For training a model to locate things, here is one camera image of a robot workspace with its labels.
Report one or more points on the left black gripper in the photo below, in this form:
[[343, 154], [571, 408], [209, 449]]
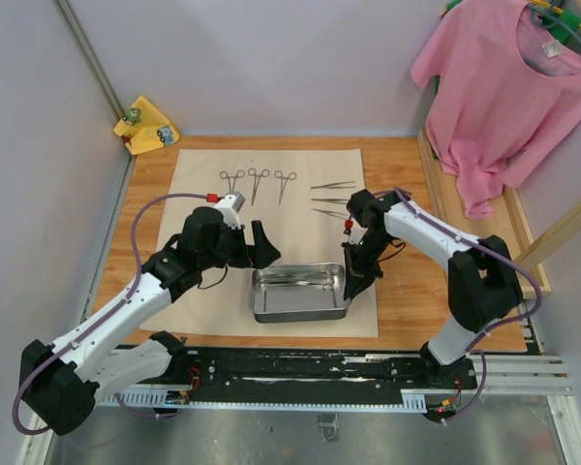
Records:
[[259, 255]]

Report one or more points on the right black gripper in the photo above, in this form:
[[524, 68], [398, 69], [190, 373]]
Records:
[[357, 275]]

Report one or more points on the stainless steel tray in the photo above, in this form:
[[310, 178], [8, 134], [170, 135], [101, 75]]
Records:
[[276, 304]]

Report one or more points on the beige cloth wrap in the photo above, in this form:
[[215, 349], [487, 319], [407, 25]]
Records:
[[299, 233]]

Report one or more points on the steel hemostat clamp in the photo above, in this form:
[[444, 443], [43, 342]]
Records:
[[258, 176]]

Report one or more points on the long steel hemostat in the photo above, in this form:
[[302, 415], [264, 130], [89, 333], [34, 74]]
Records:
[[284, 179]]

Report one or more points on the steel surgical forceps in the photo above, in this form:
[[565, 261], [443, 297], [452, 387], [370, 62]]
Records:
[[335, 185]]

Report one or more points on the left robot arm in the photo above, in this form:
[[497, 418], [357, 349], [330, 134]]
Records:
[[63, 381]]

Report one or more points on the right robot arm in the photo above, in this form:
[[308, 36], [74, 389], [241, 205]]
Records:
[[482, 286]]

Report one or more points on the steel surgical scissors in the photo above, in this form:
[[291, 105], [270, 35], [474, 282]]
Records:
[[322, 281]]

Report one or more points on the yellow printed cloth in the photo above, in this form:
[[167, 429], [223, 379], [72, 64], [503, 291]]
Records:
[[144, 128]]

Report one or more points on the pink t-shirt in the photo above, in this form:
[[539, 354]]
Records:
[[508, 93]]

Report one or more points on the wooden pole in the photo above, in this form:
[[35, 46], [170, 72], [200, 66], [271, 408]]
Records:
[[561, 232]]

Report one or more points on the green clothes hanger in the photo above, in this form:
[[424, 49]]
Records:
[[551, 14]]

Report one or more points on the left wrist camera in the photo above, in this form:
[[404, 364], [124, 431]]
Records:
[[230, 217]]

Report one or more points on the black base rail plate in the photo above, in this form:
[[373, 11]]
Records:
[[301, 376]]

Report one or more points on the wooden tray frame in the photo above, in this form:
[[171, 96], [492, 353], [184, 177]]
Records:
[[502, 213]]

